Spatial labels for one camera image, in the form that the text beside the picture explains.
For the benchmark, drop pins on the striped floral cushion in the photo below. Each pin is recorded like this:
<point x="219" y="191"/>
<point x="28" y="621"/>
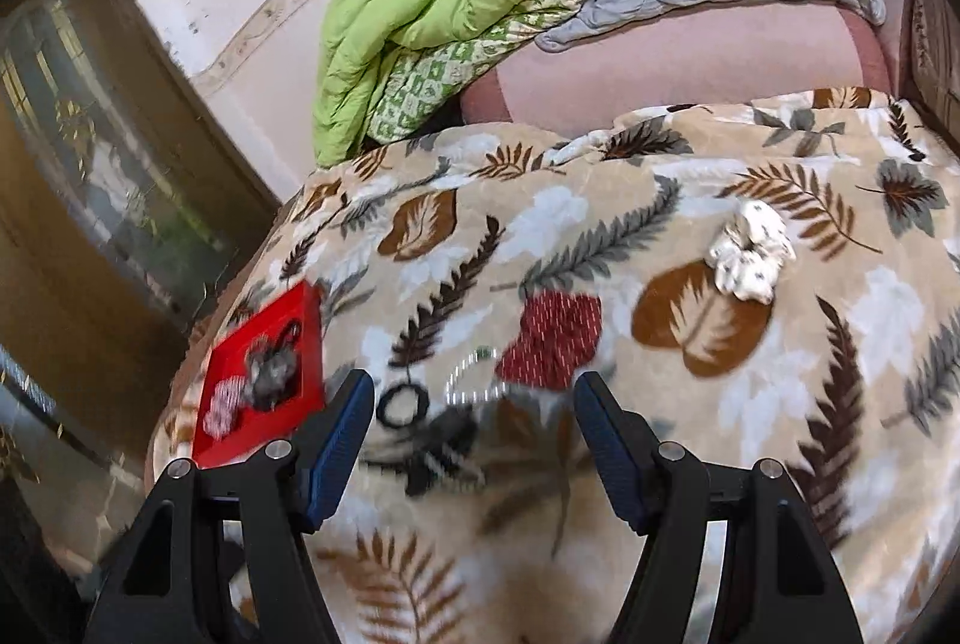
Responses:
<point x="934" y="58"/>

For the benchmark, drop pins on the pink mattress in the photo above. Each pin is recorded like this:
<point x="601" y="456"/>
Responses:
<point x="720" y="54"/>

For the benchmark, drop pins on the pink checkered scrunchie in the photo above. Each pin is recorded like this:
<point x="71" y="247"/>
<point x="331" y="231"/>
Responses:
<point x="224" y="408"/>

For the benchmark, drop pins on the grey black scrunchie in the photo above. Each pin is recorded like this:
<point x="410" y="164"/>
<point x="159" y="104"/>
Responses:
<point x="270" y="367"/>

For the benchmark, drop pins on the white floral scrunchie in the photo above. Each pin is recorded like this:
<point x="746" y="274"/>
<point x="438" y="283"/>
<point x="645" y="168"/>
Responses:
<point x="749" y="253"/>

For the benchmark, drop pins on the leaf pattern plush blanket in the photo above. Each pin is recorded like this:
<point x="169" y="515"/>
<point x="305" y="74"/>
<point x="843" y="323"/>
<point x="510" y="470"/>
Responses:
<point x="425" y="254"/>

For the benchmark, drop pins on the black hair claw clip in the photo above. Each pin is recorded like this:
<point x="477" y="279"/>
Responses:
<point x="432" y="455"/>

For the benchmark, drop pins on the red patterned scrunchie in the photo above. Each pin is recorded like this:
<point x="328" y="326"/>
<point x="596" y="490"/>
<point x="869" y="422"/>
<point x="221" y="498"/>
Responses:
<point x="558" y="334"/>

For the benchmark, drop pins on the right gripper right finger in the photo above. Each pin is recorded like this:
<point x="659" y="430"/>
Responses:
<point x="779" y="582"/>

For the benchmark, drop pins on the wooden door with stained glass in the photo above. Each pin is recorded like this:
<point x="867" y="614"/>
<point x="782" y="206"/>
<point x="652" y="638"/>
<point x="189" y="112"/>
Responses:
<point x="125" y="211"/>

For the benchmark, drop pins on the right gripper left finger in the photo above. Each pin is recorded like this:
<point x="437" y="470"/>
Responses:
<point x="165" y="583"/>

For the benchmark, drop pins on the green quilted comforter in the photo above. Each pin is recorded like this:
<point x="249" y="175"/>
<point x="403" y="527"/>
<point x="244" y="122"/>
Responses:
<point x="386" y="66"/>

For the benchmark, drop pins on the red jewelry tray box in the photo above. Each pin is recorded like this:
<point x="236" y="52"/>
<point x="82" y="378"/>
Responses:
<point x="307" y="394"/>

